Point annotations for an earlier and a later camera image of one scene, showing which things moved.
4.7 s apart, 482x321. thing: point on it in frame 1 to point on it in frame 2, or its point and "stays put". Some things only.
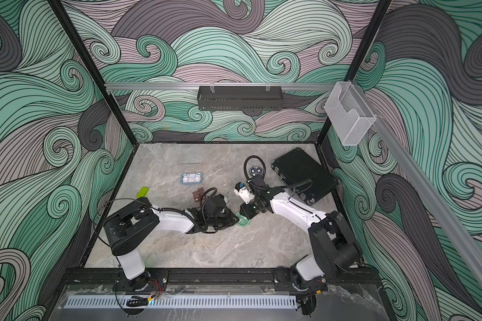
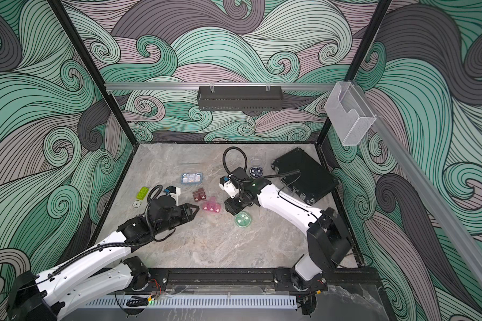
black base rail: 112,277 stays put
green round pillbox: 244,221 stays put
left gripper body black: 221,223 to 174,220
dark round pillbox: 256,170 stays put
